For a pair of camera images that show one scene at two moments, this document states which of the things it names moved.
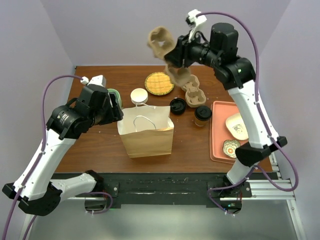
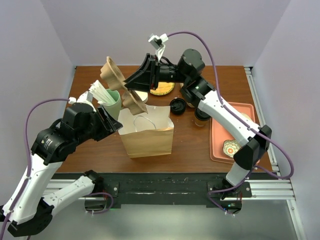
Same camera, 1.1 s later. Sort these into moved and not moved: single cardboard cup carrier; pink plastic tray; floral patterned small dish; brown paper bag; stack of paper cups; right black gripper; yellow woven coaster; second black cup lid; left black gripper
Moved: right black gripper; left black gripper; single cardboard cup carrier
Not moved: floral patterned small dish; brown paper bag; second black cup lid; yellow woven coaster; pink plastic tray; stack of paper cups
